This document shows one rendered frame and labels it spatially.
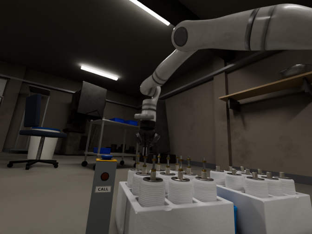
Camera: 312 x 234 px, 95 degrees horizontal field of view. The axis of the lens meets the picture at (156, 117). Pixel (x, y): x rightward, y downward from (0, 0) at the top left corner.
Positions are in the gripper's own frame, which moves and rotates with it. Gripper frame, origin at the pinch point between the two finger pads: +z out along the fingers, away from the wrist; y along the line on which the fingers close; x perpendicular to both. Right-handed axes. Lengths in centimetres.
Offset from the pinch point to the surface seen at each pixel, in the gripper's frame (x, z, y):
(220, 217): 1.1, 21.5, -31.2
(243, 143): -268, -25, -117
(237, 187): -27, 16, -44
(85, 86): -305, -197, 338
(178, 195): 7.1, 14.6, -16.2
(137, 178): 4.5, 11.3, 1.0
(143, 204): 13.8, 17.0, -5.5
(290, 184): -33, 12, -71
